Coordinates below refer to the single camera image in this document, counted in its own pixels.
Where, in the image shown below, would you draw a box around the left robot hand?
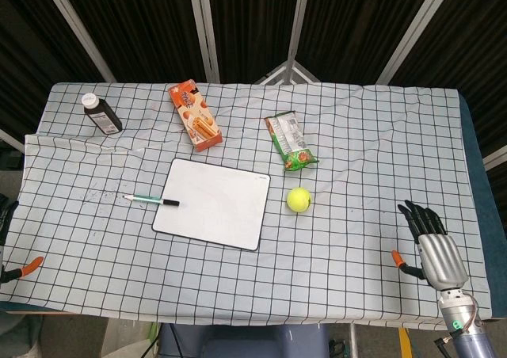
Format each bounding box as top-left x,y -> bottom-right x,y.
0,194 -> 45,286

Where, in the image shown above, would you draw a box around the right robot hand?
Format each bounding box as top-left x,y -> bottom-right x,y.
391,200 -> 471,294

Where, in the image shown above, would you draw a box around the green marker pen black cap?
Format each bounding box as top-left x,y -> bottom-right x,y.
122,193 -> 181,208

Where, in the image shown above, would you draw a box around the white dry-erase board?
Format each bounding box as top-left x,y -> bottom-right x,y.
151,158 -> 273,252

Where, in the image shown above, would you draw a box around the yellow tennis ball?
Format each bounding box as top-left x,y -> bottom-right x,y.
286,186 -> 314,215

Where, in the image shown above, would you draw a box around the dark bottle white cap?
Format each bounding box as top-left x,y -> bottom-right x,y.
81,93 -> 124,136

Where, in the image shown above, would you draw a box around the green snack bag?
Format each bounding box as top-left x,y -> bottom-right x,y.
264,111 -> 320,173

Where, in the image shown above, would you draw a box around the white checked tablecloth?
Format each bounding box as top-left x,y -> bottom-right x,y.
0,81 -> 494,332

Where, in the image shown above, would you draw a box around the blue plastic stool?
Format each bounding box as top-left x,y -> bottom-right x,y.
158,323 -> 330,358

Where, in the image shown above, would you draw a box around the orange biscuit box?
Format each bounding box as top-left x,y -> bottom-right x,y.
169,79 -> 224,154

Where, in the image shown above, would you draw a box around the black folding screen white frame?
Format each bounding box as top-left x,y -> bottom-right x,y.
0,0 -> 507,171

